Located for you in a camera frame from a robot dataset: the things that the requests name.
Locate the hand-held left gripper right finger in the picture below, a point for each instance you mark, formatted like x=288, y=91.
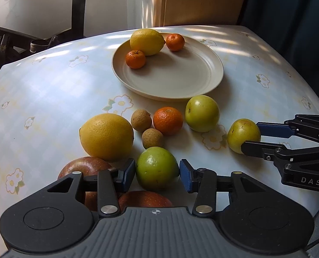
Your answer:
x=185, y=176

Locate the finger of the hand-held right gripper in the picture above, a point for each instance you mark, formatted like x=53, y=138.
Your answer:
x=259, y=148
x=273, y=130

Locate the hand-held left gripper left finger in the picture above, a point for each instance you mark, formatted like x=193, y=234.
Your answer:
x=128, y=174

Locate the green jujube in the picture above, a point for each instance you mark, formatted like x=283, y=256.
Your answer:
x=202, y=113
x=157, y=168
x=241, y=134

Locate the brown longan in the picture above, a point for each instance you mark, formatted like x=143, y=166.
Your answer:
x=141, y=119
x=152, y=138

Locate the yellow lemon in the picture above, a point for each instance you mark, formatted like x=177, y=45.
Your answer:
x=147, y=42
x=106, y=137

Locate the orange mandarin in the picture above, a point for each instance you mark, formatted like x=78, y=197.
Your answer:
x=167, y=121
x=135, y=59
x=175, y=42

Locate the beige round plate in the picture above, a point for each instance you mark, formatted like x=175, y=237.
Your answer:
x=175, y=78

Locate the red apple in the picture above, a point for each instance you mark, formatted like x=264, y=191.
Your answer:
x=86, y=165
x=146, y=199

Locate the blue curtain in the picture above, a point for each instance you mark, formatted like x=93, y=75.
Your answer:
x=296, y=32

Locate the wooden wardrobe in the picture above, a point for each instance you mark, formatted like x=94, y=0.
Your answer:
x=202, y=0

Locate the black exercise bike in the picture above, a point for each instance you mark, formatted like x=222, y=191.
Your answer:
x=77, y=10

